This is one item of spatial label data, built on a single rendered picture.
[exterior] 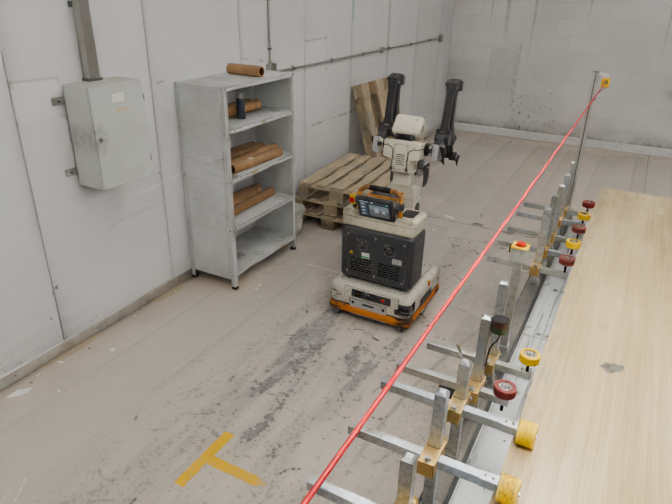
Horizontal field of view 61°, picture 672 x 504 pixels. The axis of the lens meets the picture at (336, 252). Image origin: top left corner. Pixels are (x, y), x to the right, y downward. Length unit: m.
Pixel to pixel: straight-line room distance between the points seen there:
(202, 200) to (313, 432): 2.03
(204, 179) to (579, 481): 3.28
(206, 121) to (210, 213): 0.70
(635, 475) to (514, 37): 8.26
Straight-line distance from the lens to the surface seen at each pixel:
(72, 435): 3.47
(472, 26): 9.84
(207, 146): 4.23
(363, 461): 3.09
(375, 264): 3.94
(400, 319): 3.96
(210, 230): 4.47
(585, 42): 9.53
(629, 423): 2.20
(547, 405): 2.15
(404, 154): 3.98
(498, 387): 2.17
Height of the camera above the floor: 2.20
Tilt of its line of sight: 25 degrees down
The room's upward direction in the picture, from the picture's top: 1 degrees clockwise
